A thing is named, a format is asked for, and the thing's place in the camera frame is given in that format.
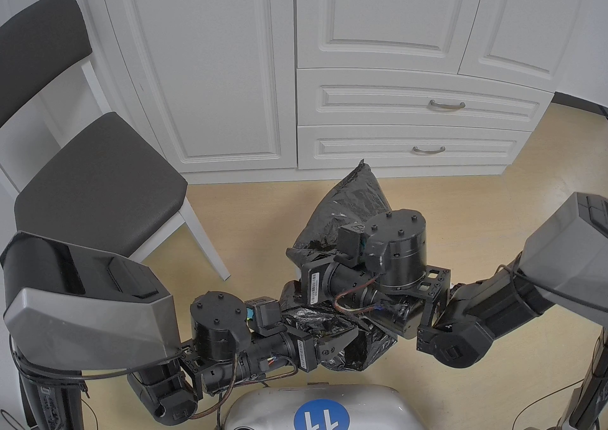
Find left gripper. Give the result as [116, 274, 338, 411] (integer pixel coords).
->
[239, 323, 360, 380]

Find black plastic bag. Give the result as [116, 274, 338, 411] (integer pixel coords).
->
[279, 159, 399, 372]

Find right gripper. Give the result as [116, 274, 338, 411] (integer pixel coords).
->
[299, 258, 382, 309]

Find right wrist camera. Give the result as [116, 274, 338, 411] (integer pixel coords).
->
[334, 223, 367, 268]

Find white wardrobe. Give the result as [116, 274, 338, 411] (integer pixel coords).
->
[66, 0, 590, 185]

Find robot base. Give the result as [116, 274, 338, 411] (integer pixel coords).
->
[223, 383, 423, 430]

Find white chair grey cushions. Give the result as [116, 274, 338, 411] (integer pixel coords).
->
[0, 0, 231, 281]

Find black cable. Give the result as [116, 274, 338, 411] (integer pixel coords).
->
[514, 381, 580, 430]

